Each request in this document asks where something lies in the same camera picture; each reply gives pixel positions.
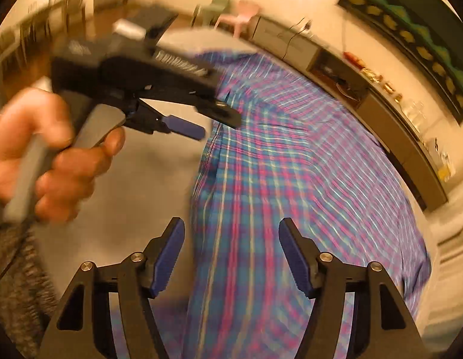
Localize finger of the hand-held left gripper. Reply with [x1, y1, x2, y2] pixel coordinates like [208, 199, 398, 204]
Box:
[124, 99, 207, 142]
[139, 88, 243, 128]

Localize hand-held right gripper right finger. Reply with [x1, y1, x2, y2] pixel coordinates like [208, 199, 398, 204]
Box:
[279, 217, 423, 359]

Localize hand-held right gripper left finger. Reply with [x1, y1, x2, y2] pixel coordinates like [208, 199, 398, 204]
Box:
[40, 217, 186, 359]

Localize blue pink plaid shirt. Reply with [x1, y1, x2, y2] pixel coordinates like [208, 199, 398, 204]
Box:
[181, 50, 431, 359]

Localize person's left hand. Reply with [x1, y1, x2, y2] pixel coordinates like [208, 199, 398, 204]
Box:
[0, 87, 126, 224]

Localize pink plastic chair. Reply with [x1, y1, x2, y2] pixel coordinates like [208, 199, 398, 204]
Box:
[216, 1, 261, 38]

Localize green plastic chair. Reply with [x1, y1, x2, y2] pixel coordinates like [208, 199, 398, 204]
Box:
[194, 0, 232, 27]

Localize grey low cabinet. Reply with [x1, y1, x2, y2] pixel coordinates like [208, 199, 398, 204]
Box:
[250, 15, 449, 212]

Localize grey knit sleeve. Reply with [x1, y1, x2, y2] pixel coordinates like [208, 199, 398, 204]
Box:
[0, 179, 62, 348]

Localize dark wall hanging yellow shapes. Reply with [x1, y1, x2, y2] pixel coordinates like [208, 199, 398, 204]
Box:
[338, 0, 463, 124]

